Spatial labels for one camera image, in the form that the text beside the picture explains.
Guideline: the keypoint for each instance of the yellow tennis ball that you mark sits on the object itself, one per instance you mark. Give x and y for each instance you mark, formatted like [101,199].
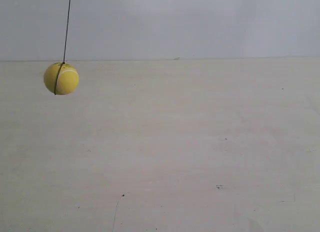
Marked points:
[61,78]

